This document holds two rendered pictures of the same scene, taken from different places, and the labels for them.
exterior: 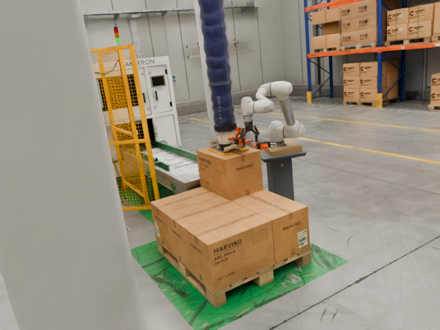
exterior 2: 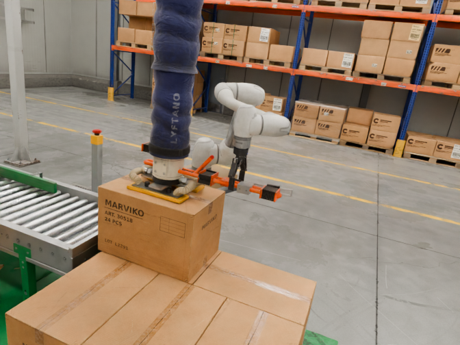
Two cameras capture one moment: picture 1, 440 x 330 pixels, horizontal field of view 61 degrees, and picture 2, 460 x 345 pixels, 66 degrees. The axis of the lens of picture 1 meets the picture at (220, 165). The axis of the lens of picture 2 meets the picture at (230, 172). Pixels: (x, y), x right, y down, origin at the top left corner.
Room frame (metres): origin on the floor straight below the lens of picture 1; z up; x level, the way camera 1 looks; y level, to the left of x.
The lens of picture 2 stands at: (2.04, 0.87, 1.70)
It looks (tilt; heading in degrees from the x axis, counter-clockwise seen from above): 18 degrees down; 319
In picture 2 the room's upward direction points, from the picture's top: 7 degrees clockwise
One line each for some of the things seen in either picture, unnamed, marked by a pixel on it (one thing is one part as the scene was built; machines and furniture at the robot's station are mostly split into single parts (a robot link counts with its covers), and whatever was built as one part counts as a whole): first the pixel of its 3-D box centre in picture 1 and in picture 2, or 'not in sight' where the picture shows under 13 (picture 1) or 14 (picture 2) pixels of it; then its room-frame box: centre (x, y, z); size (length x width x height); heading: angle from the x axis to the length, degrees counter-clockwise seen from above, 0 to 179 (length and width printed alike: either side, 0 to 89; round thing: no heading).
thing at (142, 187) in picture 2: (219, 149); (157, 189); (3.64, -0.01, 0.97); 0.34 x 0.10 x 0.05; 28
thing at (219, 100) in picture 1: (219, 76); (175, 55); (3.68, -0.10, 1.68); 0.22 x 0.22 x 1.04
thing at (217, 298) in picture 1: (228, 249); not in sight; (3.26, 0.02, 0.07); 1.20 x 1.00 x 0.14; 29
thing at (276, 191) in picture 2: (261, 146); (270, 193); (3.15, -0.38, 1.08); 0.08 x 0.07 x 0.05; 28
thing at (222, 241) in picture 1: (224, 223); (179, 326); (3.26, 0.02, 0.34); 1.20 x 1.00 x 0.40; 29
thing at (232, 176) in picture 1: (228, 169); (162, 220); (3.69, -0.09, 0.74); 0.60 x 0.40 x 0.40; 29
